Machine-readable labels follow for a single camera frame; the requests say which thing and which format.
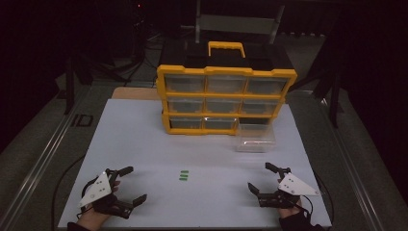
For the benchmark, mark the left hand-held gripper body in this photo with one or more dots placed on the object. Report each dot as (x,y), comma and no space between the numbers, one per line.
(99,191)

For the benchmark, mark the set of clear cabinet drawers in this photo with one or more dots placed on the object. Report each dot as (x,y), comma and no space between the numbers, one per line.
(184,83)

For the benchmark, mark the yellow and black organizer cabinet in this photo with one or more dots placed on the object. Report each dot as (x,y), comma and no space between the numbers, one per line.
(224,70)

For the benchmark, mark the person's right hand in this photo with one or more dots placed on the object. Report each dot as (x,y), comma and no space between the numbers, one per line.
(288,212)

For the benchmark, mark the aluminium rail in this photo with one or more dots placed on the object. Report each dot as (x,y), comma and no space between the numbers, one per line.
(41,166)
(356,166)

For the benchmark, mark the clear plastic drawer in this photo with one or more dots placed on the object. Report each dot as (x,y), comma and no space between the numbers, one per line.
(256,141)

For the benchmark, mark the grey metal stand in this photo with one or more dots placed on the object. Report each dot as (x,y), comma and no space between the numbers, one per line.
(235,24)

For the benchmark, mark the dark stand leg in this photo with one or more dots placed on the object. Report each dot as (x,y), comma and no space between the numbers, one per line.
(69,89)
(335,102)

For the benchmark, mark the white table cover sheet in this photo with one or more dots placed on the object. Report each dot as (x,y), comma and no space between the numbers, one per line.
(192,154)

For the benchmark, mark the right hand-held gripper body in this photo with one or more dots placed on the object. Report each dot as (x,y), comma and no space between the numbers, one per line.
(295,187)

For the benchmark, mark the person's left hand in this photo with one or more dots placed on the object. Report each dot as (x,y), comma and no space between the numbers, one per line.
(94,219)

